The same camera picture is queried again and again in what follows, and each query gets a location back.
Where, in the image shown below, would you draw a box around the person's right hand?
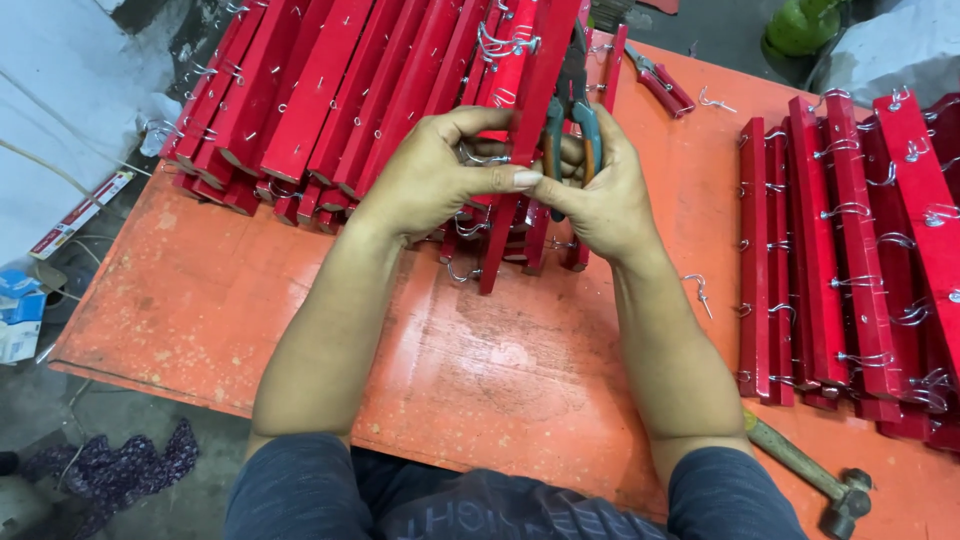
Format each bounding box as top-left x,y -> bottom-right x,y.
525,101 -> 663,269

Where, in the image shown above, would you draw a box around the person's left hand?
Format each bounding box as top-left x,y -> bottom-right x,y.
351,105 -> 545,249

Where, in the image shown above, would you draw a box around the teal orange handled pliers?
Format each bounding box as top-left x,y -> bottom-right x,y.
541,22 -> 606,224

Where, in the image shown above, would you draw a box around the red wooden hook strip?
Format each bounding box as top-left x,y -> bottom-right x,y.
478,0 -> 588,296

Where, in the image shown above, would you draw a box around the loose silver screw hook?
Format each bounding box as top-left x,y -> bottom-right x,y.
697,85 -> 738,114
681,273 -> 714,321

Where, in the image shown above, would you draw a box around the large heap of red strips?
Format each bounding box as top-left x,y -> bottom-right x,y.
141,0 -> 630,285

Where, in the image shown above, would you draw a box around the row of finished red strips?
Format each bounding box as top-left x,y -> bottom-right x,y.
735,86 -> 960,453

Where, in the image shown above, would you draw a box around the green gas cylinder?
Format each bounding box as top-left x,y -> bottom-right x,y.
762,0 -> 853,59

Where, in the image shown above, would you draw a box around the white sack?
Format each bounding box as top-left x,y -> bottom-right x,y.
816,0 -> 960,108

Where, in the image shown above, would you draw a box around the red white flat carton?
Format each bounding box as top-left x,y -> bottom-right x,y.
27,170 -> 137,261

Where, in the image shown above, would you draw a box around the dark floral cloth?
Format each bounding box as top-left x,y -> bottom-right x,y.
18,417 -> 201,540

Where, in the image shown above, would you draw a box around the blue white small carton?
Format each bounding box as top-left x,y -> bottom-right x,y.
0,268 -> 48,366

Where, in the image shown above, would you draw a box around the red handled pliers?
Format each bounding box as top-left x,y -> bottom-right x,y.
624,42 -> 696,120

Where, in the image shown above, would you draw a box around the wooden handled hammer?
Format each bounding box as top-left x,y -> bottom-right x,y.
742,408 -> 876,540

